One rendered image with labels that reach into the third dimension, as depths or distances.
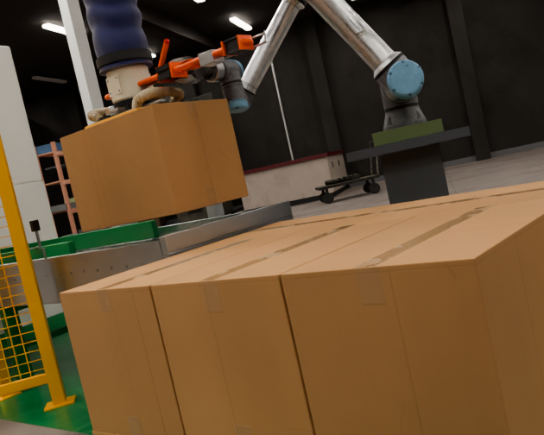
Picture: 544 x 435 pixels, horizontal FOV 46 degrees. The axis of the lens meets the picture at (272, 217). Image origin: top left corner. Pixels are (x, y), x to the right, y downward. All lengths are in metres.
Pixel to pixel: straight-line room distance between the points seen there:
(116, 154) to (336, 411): 1.53
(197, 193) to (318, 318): 1.24
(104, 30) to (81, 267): 0.93
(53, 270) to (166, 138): 0.78
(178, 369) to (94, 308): 0.32
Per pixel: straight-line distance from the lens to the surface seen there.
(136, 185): 2.43
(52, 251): 2.92
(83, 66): 5.68
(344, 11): 2.71
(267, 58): 2.83
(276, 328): 1.28
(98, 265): 2.47
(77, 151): 2.69
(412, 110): 2.83
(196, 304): 1.42
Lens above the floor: 0.74
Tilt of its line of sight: 4 degrees down
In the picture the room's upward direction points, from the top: 13 degrees counter-clockwise
